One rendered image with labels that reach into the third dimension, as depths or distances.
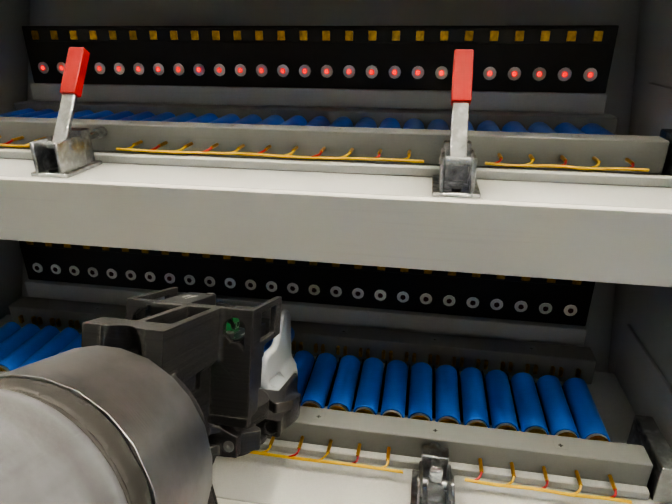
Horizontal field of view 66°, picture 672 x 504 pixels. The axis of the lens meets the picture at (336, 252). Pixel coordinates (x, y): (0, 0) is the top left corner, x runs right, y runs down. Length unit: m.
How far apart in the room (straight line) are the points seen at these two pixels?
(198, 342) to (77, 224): 0.17
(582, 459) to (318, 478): 0.17
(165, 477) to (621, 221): 0.26
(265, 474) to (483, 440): 0.15
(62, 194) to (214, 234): 0.11
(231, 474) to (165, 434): 0.20
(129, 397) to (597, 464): 0.30
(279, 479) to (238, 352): 0.13
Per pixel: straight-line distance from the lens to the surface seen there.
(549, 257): 0.33
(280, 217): 0.32
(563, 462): 0.40
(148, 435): 0.18
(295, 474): 0.39
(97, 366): 0.20
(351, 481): 0.38
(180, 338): 0.23
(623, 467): 0.41
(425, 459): 0.37
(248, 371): 0.27
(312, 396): 0.41
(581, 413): 0.44
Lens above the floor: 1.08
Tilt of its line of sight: 3 degrees down
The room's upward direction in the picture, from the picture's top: 3 degrees clockwise
